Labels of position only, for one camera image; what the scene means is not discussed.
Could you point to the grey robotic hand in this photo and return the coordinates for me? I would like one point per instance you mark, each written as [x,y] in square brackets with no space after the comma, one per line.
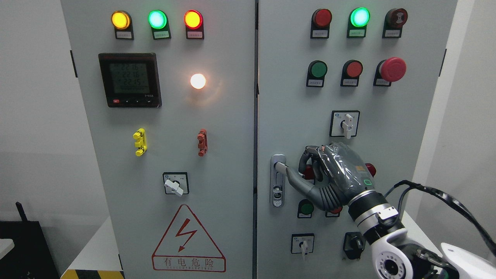
[349,181]

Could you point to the silver swing door handle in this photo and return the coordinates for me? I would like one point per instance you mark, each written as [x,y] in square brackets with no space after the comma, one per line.
[277,179]

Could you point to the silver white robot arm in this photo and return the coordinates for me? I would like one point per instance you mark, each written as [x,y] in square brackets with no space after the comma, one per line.
[397,256]

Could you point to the grey right cabinet door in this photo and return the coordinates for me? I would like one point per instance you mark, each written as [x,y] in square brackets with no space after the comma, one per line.
[292,116]

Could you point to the grey cabinet door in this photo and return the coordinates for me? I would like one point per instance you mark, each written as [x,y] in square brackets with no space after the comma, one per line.
[292,116]
[221,182]

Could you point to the red lamp top right door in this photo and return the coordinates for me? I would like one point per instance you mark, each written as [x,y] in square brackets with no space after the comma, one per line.
[320,24]

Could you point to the green lamp top right door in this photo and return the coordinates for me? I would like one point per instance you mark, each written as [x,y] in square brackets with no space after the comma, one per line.
[357,24]

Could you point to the grey left cabinet door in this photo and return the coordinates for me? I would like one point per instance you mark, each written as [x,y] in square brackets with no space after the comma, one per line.
[221,182]

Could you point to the green indicator lamp left door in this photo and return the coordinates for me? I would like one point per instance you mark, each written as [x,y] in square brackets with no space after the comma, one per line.
[159,24]

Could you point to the red lamp middle left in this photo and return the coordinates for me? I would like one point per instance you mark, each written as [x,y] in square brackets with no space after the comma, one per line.
[308,173]

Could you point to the red lamp middle right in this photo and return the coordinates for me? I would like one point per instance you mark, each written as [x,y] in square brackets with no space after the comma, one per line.
[371,168]

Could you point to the red push button lower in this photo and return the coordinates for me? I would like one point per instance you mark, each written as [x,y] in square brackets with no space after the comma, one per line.
[334,213]

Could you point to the red push button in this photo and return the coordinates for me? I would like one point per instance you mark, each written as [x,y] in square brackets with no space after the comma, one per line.
[352,69]
[334,213]

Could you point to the green push button lower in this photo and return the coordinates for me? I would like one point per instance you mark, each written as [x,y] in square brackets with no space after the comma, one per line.
[305,209]

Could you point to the green push button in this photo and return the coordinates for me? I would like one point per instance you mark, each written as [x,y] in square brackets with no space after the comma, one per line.
[305,209]
[317,70]

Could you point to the black selector knob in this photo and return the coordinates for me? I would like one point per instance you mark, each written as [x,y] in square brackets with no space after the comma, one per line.
[353,245]

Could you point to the red push button upper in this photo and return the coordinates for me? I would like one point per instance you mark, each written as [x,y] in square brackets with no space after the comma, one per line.
[352,69]

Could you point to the green push button upper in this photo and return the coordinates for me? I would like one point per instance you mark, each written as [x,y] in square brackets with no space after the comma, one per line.
[317,70]

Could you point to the red emergency stop button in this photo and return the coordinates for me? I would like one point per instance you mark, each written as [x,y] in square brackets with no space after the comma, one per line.
[389,71]

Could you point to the dark red buzzer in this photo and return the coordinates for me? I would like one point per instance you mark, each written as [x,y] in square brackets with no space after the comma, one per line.
[394,21]

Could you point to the white glowing lamp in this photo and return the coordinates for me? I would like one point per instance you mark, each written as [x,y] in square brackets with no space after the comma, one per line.
[198,81]

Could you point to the red high voltage warning sticker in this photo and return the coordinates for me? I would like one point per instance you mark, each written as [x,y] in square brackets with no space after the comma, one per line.
[187,246]

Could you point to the orange red indicator lamp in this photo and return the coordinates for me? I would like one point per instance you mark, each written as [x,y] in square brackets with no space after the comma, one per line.
[193,20]

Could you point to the black digital power meter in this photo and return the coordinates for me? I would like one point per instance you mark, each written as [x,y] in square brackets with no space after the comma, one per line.
[131,80]

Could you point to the white platform with hazard stripes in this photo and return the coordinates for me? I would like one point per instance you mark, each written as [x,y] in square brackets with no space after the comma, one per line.
[101,252]

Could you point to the yellow indicator lamp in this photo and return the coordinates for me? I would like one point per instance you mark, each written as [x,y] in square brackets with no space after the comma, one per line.
[123,26]

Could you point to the black box with antenna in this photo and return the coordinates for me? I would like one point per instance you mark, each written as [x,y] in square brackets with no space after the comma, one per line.
[30,258]

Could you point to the white rotary switch upper right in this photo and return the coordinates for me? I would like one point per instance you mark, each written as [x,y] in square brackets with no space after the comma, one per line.
[344,123]

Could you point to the white rotary switch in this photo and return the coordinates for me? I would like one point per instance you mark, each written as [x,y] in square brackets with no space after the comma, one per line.
[344,123]
[302,244]

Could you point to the white rotary switch lower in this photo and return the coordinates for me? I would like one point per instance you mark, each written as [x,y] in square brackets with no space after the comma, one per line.
[302,244]

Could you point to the white rotary switch left door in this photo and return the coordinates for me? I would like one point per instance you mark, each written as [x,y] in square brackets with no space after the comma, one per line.
[176,183]

